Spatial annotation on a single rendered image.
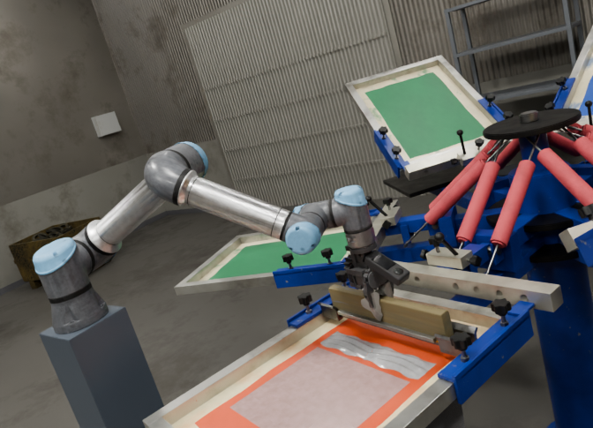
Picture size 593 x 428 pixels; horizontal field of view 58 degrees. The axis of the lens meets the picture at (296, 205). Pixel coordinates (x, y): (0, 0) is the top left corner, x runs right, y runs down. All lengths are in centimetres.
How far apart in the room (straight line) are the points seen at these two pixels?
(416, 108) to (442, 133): 24
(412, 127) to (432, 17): 310
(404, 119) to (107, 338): 185
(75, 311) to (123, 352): 18
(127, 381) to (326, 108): 523
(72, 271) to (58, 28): 767
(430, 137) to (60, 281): 183
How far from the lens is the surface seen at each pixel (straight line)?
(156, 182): 133
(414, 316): 137
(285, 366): 151
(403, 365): 137
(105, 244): 164
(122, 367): 165
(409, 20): 589
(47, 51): 890
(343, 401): 131
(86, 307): 159
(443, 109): 289
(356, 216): 134
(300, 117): 677
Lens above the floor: 169
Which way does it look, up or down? 13 degrees down
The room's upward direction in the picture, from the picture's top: 16 degrees counter-clockwise
